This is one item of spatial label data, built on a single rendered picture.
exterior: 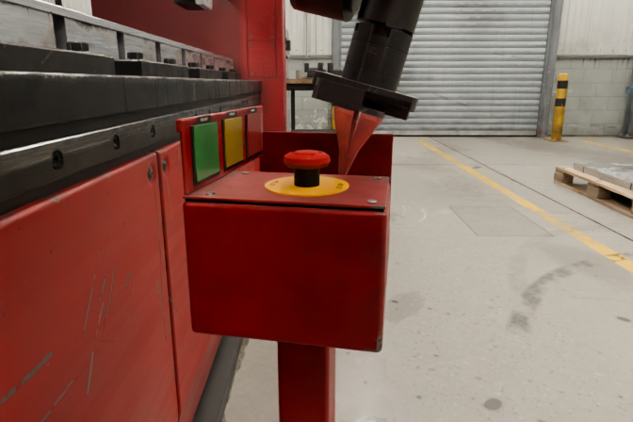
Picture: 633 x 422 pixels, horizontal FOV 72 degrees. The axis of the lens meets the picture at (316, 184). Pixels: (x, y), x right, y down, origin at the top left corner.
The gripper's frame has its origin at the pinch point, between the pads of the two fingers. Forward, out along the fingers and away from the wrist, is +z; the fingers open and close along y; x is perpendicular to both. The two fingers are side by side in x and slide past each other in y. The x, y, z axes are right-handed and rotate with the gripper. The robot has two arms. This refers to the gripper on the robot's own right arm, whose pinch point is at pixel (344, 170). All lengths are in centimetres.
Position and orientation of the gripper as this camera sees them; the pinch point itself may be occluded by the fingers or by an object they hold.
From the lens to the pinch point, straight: 46.2
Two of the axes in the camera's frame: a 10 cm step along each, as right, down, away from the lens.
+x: -2.0, 2.2, -9.6
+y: -9.5, -3.0, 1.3
